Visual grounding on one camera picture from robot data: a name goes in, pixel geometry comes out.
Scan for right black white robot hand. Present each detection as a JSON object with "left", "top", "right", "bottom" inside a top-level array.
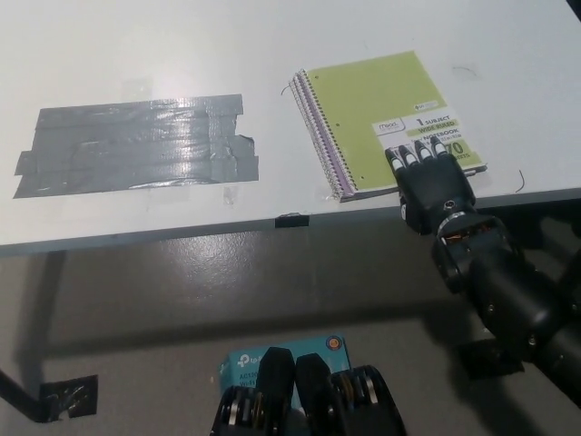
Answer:
[{"left": 384, "top": 137, "right": 478, "bottom": 237}]

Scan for green spiral notebook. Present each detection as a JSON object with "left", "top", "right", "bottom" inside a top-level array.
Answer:
[{"left": 306, "top": 49, "right": 489, "bottom": 194}]

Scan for black robot body blocks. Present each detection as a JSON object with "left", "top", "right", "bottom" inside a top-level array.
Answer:
[{"left": 209, "top": 347, "right": 408, "bottom": 436}]

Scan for purple spiral notebook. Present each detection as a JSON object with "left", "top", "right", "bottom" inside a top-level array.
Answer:
[{"left": 288, "top": 67, "right": 400, "bottom": 204}]

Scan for small black table clip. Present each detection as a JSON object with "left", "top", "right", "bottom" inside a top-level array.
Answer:
[{"left": 274, "top": 212, "right": 310, "bottom": 229}]

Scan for teal router box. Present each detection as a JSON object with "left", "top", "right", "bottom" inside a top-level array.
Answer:
[{"left": 219, "top": 334, "right": 353, "bottom": 410}]

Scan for grey duct tape patch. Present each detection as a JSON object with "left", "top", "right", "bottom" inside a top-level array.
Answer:
[{"left": 12, "top": 94, "right": 260, "bottom": 199}]

